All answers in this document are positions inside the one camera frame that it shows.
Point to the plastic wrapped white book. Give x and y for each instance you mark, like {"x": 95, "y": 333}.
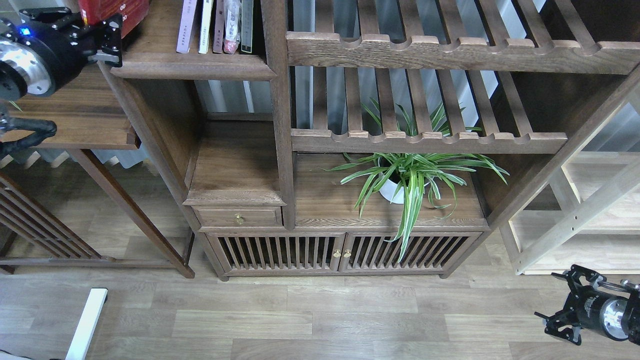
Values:
{"x": 233, "y": 25}

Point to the dark wooden bookshelf cabinet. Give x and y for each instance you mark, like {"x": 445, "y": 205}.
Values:
{"x": 524, "y": 82}

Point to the white plant pot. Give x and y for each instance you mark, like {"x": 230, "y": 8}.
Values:
{"x": 388, "y": 189}

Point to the dark green upright book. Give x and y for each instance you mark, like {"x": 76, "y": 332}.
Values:
{"x": 251, "y": 32}

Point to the white book green cover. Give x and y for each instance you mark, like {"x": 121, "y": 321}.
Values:
{"x": 205, "y": 26}

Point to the pink spine upright book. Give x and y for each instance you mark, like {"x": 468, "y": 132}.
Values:
{"x": 217, "y": 36}

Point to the green spider plant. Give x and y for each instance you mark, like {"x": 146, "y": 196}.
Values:
{"x": 437, "y": 168}

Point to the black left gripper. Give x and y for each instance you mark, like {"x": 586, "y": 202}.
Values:
{"x": 51, "y": 49}

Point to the red book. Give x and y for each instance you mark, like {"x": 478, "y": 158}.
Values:
{"x": 94, "y": 12}

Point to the brass drawer knob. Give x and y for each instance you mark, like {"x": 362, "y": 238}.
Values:
{"x": 239, "y": 219}

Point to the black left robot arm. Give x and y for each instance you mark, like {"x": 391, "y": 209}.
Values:
{"x": 82, "y": 115}

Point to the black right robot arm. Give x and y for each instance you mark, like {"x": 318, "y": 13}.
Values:
{"x": 631, "y": 317}

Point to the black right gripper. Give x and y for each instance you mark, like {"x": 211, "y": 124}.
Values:
{"x": 595, "y": 310}

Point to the white book pink cover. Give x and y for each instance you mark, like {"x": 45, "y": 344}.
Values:
{"x": 186, "y": 25}

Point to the white metal leg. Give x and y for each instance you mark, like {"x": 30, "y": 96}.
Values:
{"x": 87, "y": 323}

